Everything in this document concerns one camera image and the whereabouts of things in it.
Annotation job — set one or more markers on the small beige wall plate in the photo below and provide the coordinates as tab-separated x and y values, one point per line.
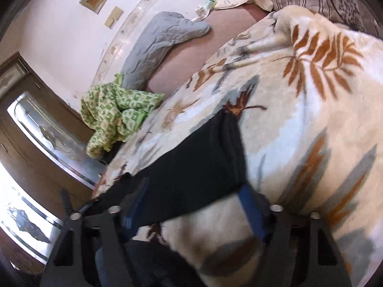
109	23

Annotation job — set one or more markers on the cream leaf print blanket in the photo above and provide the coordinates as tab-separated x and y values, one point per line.
299	125

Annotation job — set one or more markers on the brown mirrored wardrobe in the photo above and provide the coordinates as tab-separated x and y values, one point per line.
30	143

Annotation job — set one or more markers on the pink bed sheet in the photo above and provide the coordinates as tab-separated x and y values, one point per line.
203	44

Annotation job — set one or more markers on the green patterned cloth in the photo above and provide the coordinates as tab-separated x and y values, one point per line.
113	110

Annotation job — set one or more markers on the person's dark clothing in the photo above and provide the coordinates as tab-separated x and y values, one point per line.
155	263

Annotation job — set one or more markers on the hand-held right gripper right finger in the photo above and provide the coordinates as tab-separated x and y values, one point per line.
252	212

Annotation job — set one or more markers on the black pants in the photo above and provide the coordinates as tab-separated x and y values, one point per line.
194	167

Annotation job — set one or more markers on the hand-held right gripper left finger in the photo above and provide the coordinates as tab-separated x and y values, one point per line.
137	203

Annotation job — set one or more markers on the mint green cloth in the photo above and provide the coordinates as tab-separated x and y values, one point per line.
206	6

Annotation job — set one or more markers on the large beige wall plate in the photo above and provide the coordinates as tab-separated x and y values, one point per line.
116	13

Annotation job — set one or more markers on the grey quilted pillow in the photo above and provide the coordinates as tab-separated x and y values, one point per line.
149	44

